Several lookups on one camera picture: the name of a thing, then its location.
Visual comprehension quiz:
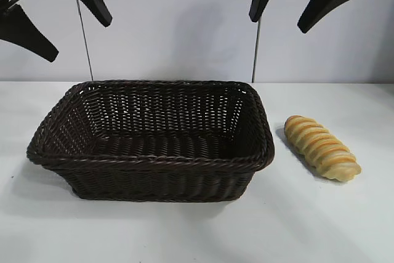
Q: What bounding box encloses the long twisted bread loaf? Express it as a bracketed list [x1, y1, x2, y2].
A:
[283, 115, 363, 182]

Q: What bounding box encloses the dark brown wicker basket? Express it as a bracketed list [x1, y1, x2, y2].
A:
[26, 79, 276, 204]

